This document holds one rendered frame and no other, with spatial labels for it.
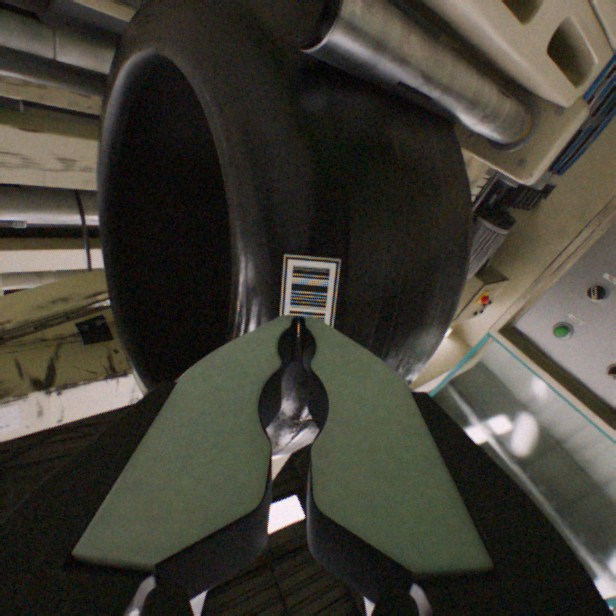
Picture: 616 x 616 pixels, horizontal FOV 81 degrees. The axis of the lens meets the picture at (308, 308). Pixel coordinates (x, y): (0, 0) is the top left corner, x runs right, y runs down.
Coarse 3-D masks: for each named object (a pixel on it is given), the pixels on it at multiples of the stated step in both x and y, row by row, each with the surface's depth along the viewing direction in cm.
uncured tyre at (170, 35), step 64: (192, 0) 29; (256, 0) 27; (128, 64) 39; (192, 64) 29; (256, 64) 25; (320, 64) 25; (128, 128) 55; (192, 128) 61; (256, 128) 25; (320, 128) 25; (384, 128) 28; (448, 128) 36; (128, 192) 62; (192, 192) 70; (256, 192) 26; (320, 192) 25; (384, 192) 27; (448, 192) 34; (128, 256) 64; (192, 256) 73; (256, 256) 27; (320, 256) 25; (384, 256) 27; (448, 256) 34; (128, 320) 56; (192, 320) 70; (256, 320) 28; (384, 320) 30; (448, 320) 39
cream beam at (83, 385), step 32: (0, 352) 74; (32, 352) 77; (64, 352) 80; (96, 352) 83; (0, 384) 69; (32, 384) 72; (64, 384) 74; (96, 384) 79; (128, 384) 85; (32, 416) 75; (64, 416) 80
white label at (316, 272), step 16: (288, 256) 25; (304, 256) 25; (288, 272) 25; (304, 272) 25; (320, 272) 25; (336, 272) 25; (288, 288) 26; (304, 288) 26; (320, 288) 26; (336, 288) 26; (288, 304) 26; (304, 304) 26; (320, 304) 26
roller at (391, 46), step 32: (288, 0) 22; (320, 0) 20; (352, 0) 20; (384, 0) 23; (288, 32) 22; (320, 32) 21; (352, 32) 22; (384, 32) 23; (416, 32) 25; (352, 64) 24; (384, 64) 25; (416, 64) 26; (448, 64) 28; (416, 96) 29; (448, 96) 30; (480, 96) 33; (512, 96) 38; (480, 128) 38; (512, 128) 40
